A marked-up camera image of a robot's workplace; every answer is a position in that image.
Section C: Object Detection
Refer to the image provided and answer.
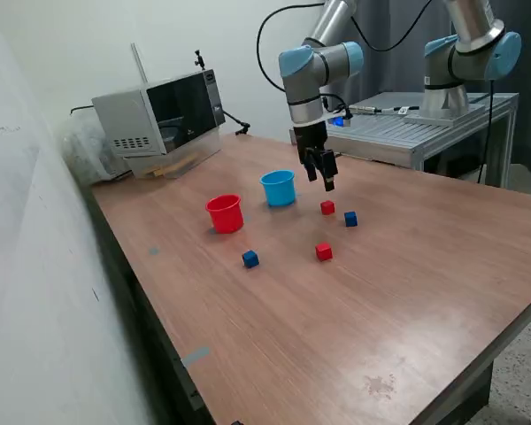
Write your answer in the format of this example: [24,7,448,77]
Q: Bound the wooden sticks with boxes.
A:
[148,152,200,178]

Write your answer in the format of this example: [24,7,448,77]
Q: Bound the dark flat strip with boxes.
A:
[305,152,342,171]

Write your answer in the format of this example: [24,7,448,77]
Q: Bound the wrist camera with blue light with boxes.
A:
[327,112,354,130]

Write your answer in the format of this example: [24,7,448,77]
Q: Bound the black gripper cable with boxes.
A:
[255,0,435,116]

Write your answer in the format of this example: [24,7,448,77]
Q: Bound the crumpled clear plastic bag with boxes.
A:
[55,112,132,187]

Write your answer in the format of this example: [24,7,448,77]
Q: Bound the blue plastic cup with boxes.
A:
[259,169,298,208]

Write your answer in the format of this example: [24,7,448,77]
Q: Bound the black hanging cable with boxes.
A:
[475,79,499,185]

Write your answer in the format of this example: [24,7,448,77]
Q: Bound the black cable with metal connector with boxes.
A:
[347,104,421,116]

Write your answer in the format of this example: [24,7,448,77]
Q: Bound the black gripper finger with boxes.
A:
[303,147,320,183]
[317,149,340,193]

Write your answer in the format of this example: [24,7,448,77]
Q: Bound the dark grey curtain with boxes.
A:
[327,0,531,182]

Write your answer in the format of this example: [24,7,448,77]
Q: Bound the red plastic cup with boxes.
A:
[204,193,245,235]

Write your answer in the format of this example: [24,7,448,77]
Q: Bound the long grey tape piece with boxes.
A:
[181,345,212,368]

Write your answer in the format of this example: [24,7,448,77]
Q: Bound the thin white rod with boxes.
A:
[130,42,150,85]

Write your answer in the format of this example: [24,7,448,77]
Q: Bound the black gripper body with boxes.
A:
[290,121,330,159]

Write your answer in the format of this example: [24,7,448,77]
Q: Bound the aluminium robot base table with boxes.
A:
[289,91,520,189]

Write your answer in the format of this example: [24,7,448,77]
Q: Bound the silver microwave oven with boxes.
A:
[91,67,227,157]

